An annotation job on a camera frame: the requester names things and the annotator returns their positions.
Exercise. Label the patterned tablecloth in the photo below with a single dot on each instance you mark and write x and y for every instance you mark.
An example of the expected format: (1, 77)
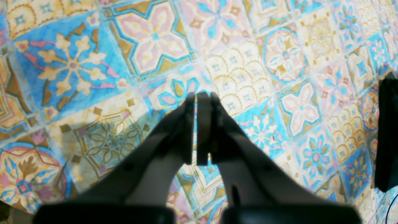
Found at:
(85, 81)

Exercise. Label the black T-shirt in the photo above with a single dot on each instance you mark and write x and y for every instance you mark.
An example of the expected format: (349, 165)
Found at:
(386, 171)

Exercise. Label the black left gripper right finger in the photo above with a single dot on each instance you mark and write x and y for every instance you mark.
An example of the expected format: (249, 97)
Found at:
(258, 191)

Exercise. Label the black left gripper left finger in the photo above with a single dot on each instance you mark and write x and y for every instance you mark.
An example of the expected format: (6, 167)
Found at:
(136, 191)

